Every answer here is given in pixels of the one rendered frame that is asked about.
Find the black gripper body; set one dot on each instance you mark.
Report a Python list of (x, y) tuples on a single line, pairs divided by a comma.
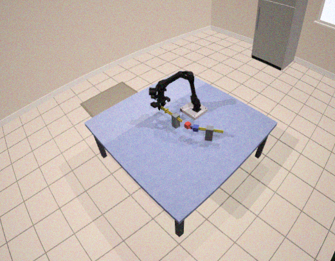
[(161, 99)]

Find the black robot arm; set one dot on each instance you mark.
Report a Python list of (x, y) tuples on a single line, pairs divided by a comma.
[(162, 84)]

